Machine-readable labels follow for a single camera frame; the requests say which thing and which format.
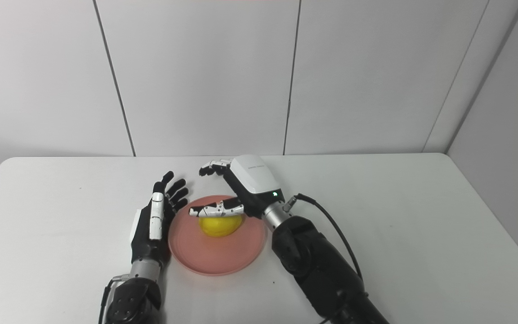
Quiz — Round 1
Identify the pink round plate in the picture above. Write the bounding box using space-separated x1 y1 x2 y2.
168 195 268 276

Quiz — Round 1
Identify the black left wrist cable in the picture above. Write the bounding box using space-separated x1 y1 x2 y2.
98 275 129 324

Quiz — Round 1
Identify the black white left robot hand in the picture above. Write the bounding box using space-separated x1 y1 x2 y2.
130 171 189 266

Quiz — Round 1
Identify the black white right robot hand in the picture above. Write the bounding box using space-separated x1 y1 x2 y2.
189 155 285 220

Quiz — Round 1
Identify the yellow lemon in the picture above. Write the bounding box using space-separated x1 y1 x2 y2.
198 215 244 238

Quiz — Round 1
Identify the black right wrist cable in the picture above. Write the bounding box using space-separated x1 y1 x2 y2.
285 193 364 288

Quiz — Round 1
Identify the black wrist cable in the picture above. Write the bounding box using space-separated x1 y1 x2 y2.
285 193 364 288
98 275 129 324

